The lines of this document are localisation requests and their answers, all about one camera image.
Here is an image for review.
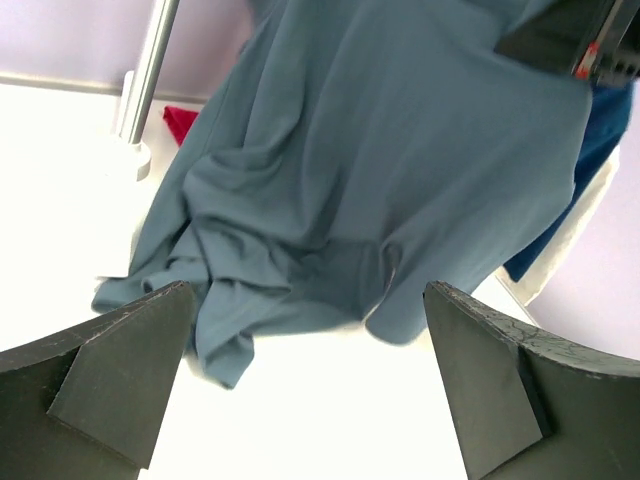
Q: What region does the white clothes rack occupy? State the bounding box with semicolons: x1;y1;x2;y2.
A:
111;0;180;181

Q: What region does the navy blue t-shirt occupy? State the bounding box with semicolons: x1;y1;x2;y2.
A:
504;85;634;281

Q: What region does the red t-shirt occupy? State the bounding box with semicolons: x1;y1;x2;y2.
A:
163;106;199;146

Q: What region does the grey-blue t-shirt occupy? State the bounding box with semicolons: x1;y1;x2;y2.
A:
93;0;591;387

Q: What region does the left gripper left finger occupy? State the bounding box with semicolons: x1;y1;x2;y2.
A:
1;282;196;480

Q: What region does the light grey t-shirt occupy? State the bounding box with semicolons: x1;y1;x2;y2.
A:
494;147;620;306

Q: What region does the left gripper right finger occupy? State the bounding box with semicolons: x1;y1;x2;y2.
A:
424;282;639;480

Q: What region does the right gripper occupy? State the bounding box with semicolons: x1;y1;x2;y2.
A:
495;0;639;88

